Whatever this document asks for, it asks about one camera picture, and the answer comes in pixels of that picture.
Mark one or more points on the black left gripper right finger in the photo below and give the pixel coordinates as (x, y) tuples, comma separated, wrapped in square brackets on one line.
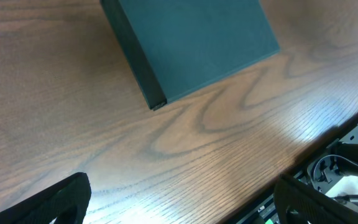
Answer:
[(296, 202)]

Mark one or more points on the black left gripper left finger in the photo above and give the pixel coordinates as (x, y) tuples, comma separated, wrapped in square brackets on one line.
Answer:
[(65, 202)]

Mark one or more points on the dark green flip-lid box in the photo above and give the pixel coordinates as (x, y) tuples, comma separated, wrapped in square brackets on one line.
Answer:
[(175, 47)]

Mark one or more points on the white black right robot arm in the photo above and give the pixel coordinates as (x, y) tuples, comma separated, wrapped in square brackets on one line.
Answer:
[(346, 159)]

